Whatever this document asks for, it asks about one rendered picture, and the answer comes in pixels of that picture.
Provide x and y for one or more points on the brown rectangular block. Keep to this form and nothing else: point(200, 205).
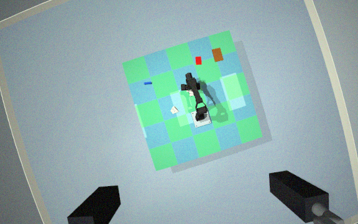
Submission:
point(217, 54)

